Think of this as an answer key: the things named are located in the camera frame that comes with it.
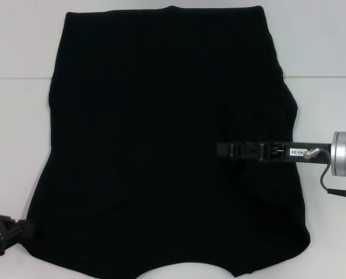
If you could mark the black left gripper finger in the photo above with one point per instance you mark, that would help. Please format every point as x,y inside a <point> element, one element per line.
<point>27,229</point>

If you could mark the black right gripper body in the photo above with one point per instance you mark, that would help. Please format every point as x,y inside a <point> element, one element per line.
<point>324,160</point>

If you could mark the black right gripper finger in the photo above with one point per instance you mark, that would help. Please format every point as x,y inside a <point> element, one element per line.
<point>223,149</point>

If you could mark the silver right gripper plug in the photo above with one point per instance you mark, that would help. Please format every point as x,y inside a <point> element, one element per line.
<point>309,154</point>

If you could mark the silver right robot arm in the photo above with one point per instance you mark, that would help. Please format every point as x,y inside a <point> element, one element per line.
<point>345,154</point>

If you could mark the black shirt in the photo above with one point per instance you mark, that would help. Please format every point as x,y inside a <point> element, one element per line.
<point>167,116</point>

